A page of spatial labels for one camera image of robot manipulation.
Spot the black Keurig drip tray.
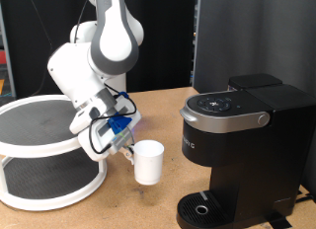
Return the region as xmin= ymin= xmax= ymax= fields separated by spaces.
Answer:
xmin=176 ymin=190 xmax=232 ymax=229

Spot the grey slanted frame post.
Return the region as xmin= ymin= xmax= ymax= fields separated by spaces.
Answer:
xmin=0 ymin=3 xmax=17 ymax=98

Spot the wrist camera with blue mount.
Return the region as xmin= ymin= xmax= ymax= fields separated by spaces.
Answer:
xmin=98 ymin=114 xmax=136 ymax=155

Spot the black camera cable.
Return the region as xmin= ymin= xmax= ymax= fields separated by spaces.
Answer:
xmin=73 ymin=0 xmax=138 ymax=155

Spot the Keurig lid with silver handle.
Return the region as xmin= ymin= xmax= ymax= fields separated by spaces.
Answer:
xmin=179 ymin=90 xmax=275 ymax=134

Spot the aluminium frame post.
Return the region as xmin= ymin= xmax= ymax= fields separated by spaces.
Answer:
xmin=190 ymin=0 xmax=201 ymax=88

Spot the white two-tier turntable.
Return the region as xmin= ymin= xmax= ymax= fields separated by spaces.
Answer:
xmin=0 ymin=94 xmax=109 ymax=212

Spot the black Keurig coffee machine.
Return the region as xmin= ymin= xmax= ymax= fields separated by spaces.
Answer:
xmin=176 ymin=73 xmax=316 ymax=229

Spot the white mug with green tape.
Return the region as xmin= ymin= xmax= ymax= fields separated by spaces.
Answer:
xmin=130 ymin=139 xmax=165 ymax=187

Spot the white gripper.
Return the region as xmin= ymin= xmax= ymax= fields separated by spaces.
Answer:
xmin=77 ymin=98 xmax=143 ymax=166

